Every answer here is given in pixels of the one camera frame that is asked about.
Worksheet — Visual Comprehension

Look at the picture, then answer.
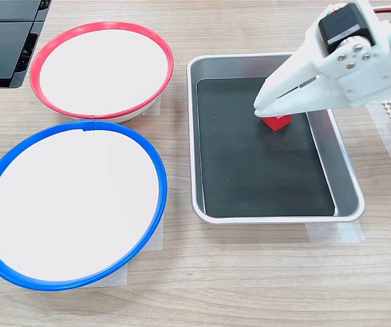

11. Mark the small red cube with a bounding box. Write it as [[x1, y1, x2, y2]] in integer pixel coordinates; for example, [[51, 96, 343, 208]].
[[260, 114, 293, 132]]

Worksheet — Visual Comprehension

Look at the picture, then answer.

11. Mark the steel tray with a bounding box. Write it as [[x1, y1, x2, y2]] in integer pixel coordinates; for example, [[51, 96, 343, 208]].
[[186, 52, 366, 225]]

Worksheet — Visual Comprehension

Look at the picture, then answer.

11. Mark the black tray mat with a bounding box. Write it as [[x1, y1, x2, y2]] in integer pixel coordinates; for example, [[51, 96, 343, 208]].
[[196, 77, 337, 219]]

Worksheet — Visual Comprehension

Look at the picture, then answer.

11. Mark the translucent tape strip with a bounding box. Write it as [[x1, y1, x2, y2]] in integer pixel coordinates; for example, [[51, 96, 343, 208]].
[[78, 216, 164, 288], [142, 94, 163, 117], [305, 221, 366, 244]]

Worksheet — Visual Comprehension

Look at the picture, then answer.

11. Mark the white plate with red rim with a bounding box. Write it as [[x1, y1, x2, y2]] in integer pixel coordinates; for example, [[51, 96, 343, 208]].
[[29, 21, 175, 124]]

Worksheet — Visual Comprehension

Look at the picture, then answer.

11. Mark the white plate with blue rim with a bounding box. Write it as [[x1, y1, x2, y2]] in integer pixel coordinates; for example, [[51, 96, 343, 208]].
[[0, 119, 168, 292]]

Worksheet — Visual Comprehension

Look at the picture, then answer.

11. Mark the black electronic device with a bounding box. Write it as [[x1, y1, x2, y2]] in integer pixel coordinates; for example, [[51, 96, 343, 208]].
[[0, 0, 53, 90]]

